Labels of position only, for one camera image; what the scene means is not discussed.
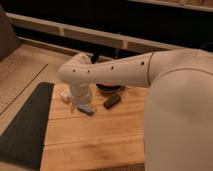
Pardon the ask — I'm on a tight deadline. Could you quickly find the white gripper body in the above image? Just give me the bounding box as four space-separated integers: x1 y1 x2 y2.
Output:
69 84 92 106

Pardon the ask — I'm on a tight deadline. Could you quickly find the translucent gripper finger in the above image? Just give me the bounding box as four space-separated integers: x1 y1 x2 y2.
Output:
70 102 75 113

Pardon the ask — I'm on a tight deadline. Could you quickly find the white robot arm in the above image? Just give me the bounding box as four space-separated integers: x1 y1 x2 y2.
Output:
59 49 213 171

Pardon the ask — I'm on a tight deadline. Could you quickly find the blue sponge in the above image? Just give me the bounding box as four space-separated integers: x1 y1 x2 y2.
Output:
77 105 94 116

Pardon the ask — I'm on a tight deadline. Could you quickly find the black rectangular sponge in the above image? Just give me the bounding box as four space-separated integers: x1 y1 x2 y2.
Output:
103 94 121 109

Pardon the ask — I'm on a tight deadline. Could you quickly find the black bowl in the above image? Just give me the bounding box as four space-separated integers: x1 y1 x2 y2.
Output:
96 84 123 94

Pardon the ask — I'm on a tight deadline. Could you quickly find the wooden table board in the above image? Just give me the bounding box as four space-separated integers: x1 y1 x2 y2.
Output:
40 84 147 171

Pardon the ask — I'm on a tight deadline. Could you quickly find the dark grey floor mat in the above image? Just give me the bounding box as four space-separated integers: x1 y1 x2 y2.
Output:
0 82 54 170

